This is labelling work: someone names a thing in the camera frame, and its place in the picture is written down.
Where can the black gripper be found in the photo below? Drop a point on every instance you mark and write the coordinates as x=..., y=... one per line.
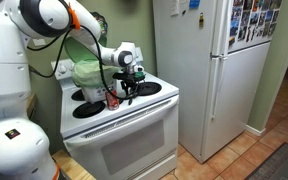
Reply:
x=130, y=81

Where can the red soda can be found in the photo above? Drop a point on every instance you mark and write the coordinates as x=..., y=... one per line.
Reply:
x=112, y=101

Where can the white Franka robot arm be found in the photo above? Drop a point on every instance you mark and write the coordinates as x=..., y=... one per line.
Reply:
x=7, y=83

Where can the white bin with green lid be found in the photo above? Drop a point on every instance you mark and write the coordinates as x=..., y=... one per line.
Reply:
x=94, y=95

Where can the large black coil burner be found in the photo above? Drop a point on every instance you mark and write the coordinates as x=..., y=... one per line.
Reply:
x=149, y=88
x=77, y=95

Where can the small black coil burner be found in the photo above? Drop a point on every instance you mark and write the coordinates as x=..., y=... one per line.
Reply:
x=89, y=109

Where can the white electric stove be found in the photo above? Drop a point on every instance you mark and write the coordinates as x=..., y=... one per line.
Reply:
x=134, y=146

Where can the white refrigerator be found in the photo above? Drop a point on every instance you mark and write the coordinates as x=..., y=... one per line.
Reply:
x=190, y=83

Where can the white paper on refrigerator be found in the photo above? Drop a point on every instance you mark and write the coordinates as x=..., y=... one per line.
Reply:
x=174, y=7

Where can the wooden robot platform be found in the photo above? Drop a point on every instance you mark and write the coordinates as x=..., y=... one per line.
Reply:
x=72, y=166

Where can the wooden side table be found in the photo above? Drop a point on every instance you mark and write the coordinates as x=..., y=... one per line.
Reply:
x=31, y=105

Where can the yellow refrigerator magnet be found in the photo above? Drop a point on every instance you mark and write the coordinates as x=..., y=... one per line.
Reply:
x=201, y=20

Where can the blue paper on refrigerator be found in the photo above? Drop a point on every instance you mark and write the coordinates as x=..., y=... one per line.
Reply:
x=194, y=3

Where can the photo collage on refrigerator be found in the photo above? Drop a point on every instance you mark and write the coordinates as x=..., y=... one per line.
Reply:
x=254, y=20

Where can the grey floor rug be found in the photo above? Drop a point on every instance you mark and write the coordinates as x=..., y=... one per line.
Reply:
x=280, y=165

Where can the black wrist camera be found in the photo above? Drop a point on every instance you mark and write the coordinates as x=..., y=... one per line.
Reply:
x=121, y=76

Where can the colourful decorative wall plate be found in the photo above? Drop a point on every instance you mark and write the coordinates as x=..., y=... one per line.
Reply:
x=103, y=25

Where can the white wall switch plate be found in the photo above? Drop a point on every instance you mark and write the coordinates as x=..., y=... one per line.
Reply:
x=39, y=42

